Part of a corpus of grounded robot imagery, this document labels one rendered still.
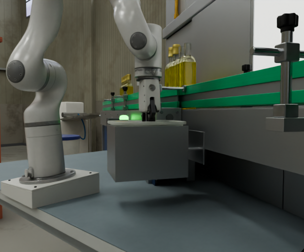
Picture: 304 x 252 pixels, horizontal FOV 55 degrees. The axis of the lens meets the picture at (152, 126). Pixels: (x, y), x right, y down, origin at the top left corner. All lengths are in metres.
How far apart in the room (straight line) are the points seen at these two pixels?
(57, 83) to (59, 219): 0.48
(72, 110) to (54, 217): 4.89
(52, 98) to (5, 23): 9.24
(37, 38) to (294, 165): 0.83
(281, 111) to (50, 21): 0.81
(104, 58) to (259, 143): 6.00
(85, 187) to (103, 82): 5.53
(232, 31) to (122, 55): 5.02
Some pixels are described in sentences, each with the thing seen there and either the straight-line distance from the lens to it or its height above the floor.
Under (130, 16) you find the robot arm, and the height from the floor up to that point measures 1.30.
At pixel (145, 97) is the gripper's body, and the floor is 1.08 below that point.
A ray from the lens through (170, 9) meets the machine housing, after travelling 1.91.
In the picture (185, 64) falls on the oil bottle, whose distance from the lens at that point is 1.16.
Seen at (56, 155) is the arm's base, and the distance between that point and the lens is 1.05.
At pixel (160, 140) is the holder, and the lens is 0.84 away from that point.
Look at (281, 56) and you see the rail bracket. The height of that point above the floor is 1.12.
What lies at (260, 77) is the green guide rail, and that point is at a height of 1.12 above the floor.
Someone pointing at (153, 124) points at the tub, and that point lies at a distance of 0.83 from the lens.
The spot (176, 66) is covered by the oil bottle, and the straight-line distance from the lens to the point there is 1.23.
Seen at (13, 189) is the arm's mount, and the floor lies 0.78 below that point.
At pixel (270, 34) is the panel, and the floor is 1.27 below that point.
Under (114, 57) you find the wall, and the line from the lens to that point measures 6.28.
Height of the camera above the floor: 1.04
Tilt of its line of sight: 3 degrees down
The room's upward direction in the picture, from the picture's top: straight up
